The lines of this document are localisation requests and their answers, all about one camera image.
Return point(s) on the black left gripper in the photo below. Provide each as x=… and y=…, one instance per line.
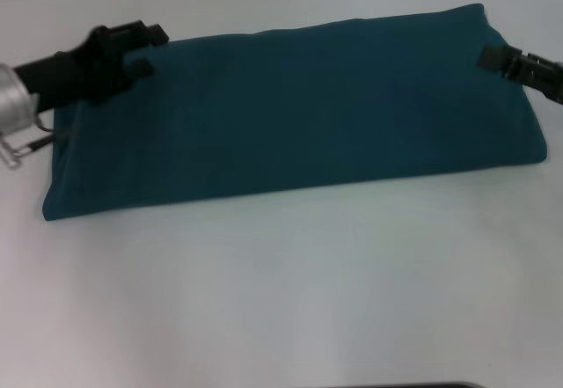
x=75, y=71

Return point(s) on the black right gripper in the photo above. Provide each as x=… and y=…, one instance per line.
x=547, y=84

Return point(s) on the teal t-shirt with beige print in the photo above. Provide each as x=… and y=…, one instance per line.
x=286, y=119

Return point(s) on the small silver plug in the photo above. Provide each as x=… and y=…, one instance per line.
x=13, y=152

